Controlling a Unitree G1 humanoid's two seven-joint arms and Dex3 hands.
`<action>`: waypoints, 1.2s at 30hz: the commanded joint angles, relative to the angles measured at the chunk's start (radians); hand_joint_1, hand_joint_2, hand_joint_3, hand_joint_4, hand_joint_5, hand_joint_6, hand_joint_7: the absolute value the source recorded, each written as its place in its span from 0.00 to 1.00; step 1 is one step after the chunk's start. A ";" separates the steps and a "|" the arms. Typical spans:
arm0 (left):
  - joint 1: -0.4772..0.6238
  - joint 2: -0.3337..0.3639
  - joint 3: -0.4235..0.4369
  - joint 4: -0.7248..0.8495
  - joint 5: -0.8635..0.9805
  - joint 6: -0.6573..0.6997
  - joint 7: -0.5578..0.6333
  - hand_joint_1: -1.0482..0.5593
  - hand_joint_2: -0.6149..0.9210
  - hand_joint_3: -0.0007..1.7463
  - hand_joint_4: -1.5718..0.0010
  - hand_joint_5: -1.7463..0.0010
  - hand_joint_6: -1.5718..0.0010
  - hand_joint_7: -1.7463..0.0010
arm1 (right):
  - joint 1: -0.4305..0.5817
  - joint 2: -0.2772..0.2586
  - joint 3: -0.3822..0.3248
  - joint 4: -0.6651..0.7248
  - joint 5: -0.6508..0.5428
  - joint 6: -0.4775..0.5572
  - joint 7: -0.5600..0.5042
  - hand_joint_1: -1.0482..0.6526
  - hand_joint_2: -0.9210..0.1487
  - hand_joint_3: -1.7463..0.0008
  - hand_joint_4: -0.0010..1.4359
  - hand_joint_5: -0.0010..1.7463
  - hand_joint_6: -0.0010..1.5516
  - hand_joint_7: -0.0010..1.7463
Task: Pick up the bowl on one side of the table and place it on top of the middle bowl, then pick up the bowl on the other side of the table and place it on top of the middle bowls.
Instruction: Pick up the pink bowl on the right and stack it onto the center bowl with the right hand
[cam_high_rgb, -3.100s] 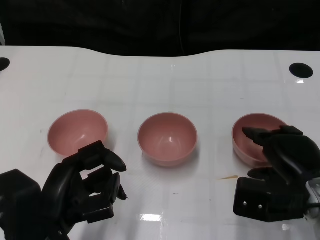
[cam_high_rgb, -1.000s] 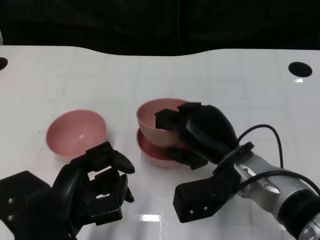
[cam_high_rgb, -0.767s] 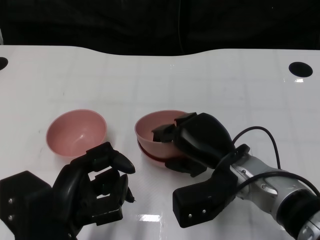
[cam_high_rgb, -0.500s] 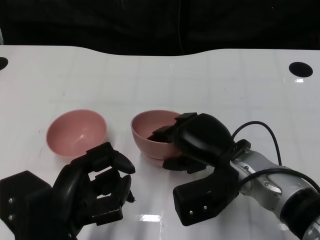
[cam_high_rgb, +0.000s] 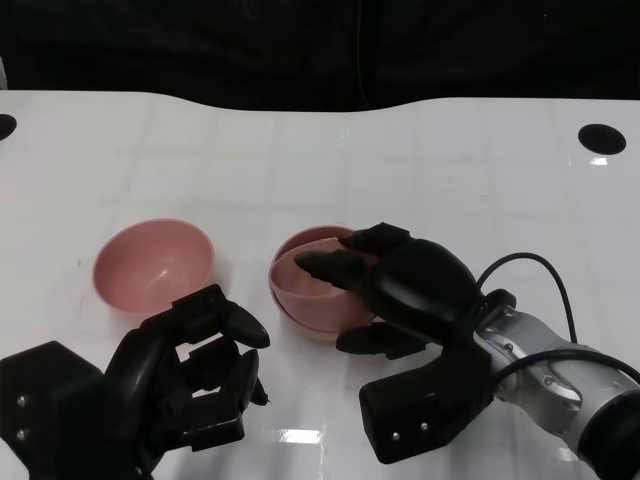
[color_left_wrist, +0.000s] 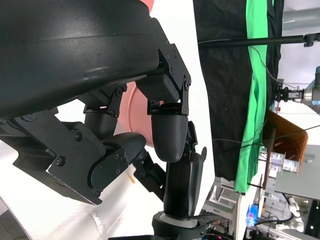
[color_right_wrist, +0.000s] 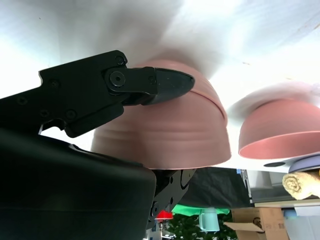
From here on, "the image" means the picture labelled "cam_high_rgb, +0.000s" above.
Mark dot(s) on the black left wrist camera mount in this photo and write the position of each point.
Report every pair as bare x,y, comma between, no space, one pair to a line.
40,400

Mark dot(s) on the black backdrop cloth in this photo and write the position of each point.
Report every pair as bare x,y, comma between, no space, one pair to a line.
200,45

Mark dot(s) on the black round table grommet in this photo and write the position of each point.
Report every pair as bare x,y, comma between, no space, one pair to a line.
601,139
5,127

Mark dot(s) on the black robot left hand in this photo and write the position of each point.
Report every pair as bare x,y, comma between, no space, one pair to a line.
145,380

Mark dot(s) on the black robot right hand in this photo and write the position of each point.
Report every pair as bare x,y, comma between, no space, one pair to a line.
420,285

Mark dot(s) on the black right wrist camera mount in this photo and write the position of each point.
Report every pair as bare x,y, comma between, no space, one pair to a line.
405,415

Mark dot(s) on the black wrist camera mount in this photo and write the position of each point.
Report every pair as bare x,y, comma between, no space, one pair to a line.
405,415
40,400

